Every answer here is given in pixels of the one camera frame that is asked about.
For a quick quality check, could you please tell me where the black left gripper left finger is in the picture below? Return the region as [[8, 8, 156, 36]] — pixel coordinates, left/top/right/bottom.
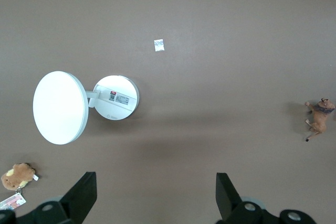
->
[[0, 171, 98, 224]]

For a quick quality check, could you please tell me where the brown lion statue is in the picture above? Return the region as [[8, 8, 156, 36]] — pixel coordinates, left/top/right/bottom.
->
[[304, 98, 336, 142]]

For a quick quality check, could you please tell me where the brown plush animal keychain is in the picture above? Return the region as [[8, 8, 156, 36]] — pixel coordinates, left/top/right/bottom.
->
[[1, 163, 39, 190]]

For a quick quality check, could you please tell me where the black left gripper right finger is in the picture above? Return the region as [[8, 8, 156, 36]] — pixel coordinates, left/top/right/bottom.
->
[[215, 173, 319, 224]]

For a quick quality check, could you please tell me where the brown table cover sheet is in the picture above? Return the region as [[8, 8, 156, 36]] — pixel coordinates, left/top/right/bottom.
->
[[0, 0, 336, 224]]

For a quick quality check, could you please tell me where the printed card tag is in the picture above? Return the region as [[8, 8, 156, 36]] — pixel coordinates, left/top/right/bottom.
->
[[0, 191, 27, 211]]

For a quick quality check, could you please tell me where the white round desk stand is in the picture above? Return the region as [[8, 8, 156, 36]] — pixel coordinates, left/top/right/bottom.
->
[[33, 70, 140, 145]]

